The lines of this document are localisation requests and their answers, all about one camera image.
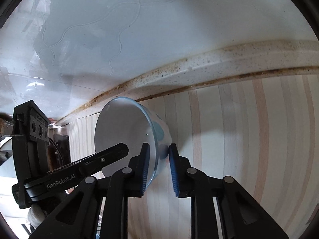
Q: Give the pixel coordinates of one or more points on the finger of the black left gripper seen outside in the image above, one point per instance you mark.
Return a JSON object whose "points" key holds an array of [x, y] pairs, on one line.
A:
{"points": [[104, 158]]}

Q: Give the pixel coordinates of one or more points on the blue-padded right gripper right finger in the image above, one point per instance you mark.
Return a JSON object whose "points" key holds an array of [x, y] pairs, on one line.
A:
{"points": [[181, 179]]}

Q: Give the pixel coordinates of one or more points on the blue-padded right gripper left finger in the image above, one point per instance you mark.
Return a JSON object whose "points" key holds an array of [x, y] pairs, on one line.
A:
{"points": [[138, 177]]}

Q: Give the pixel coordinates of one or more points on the black gas stove top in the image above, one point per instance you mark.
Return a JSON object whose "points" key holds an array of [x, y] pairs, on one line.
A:
{"points": [[59, 151]]}

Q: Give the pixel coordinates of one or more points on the white gloved left hand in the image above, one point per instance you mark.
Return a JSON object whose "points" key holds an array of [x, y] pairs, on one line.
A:
{"points": [[36, 215]]}

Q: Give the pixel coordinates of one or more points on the white bowl blue dots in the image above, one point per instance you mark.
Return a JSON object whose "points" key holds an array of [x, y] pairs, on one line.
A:
{"points": [[123, 120]]}

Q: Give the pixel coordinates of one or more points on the striped beige counter mat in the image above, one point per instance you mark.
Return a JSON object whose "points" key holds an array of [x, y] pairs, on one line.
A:
{"points": [[263, 132]]}

